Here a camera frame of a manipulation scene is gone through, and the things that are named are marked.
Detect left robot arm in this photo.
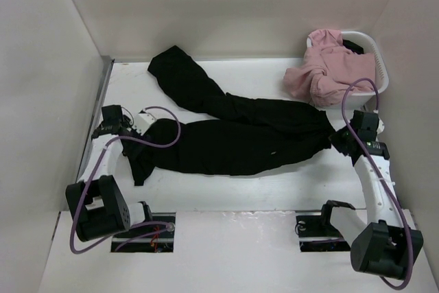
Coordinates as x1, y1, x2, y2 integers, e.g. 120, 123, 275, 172
65, 105, 154, 242

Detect white plastic laundry basket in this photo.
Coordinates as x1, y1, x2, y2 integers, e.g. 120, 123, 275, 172
339, 31, 390, 110

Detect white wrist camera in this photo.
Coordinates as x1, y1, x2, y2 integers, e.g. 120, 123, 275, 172
377, 118, 385, 134
132, 110, 156, 136

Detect black trousers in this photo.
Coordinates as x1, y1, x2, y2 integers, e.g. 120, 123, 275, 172
124, 46, 334, 186

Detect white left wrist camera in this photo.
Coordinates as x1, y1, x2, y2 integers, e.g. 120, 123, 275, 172
132, 110, 156, 136

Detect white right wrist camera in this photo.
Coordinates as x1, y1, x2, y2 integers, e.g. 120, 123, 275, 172
377, 118, 385, 134

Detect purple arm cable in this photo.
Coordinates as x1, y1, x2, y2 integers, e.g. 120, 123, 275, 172
342, 78, 414, 289
69, 106, 182, 255

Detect pink trousers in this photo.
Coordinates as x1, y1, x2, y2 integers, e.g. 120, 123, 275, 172
283, 29, 376, 107

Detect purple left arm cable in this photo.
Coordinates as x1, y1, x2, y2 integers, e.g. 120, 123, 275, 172
69, 106, 182, 255

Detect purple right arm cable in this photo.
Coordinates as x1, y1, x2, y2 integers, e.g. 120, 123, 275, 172
342, 78, 414, 289

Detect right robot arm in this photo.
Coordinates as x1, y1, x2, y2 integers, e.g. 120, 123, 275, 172
318, 110, 423, 281

